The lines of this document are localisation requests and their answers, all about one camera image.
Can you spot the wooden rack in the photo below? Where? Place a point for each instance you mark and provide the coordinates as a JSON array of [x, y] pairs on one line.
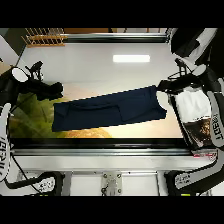
[[45, 37]]

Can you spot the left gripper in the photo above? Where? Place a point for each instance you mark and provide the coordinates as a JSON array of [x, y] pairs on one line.
[[50, 90]]

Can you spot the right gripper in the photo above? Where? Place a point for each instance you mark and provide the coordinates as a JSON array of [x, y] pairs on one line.
[[170, 85]]

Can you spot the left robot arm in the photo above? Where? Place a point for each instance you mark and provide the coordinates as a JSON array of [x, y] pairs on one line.
[[4, 126]]

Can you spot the white garment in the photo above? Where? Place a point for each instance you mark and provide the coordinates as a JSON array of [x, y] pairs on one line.
[[193, 103]]

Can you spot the navy blue garment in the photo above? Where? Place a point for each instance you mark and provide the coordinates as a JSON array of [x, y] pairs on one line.
[[106, 110]]

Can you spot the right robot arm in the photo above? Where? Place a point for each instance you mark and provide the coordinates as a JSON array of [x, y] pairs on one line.
[[218, 126]]

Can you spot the pink patterned garment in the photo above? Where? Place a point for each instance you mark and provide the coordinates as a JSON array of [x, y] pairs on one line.
[[204, 155]]

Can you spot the silver frame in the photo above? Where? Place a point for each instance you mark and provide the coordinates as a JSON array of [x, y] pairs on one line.
[[100, 152]]

